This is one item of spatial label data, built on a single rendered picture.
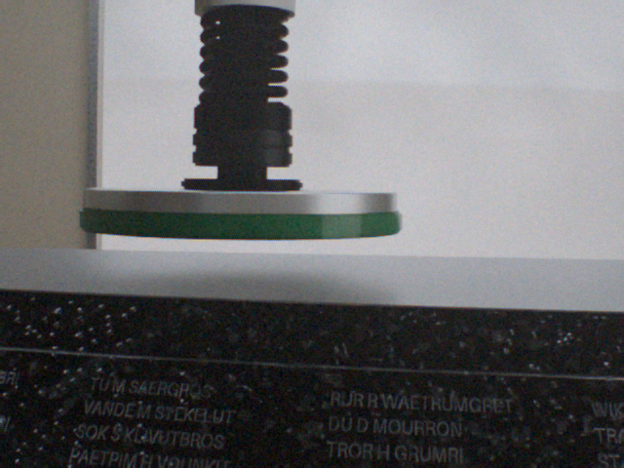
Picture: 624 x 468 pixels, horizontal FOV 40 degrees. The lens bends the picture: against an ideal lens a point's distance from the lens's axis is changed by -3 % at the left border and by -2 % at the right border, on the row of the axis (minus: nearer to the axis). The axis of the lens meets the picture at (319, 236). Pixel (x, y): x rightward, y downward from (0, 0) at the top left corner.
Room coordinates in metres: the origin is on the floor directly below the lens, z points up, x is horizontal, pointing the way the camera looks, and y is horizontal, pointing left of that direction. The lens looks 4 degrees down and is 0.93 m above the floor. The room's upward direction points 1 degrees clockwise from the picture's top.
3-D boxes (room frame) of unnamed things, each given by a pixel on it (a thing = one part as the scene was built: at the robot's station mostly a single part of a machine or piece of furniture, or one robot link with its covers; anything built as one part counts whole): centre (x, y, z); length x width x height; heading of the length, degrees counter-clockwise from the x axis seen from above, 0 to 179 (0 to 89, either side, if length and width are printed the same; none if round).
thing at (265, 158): (0.61, 0.05, 0.95); 0.07 x 0.07 x 0.01
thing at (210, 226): (0.61, 0.05, 0.92); 0.22 x 0.22 x 0.04
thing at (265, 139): (0.61, 0.05, 0.96); 0.07 x 0.07 x 0.01
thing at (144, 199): (0.61, 0.05, 0.92); 0.21 x 0.21 x 0.01
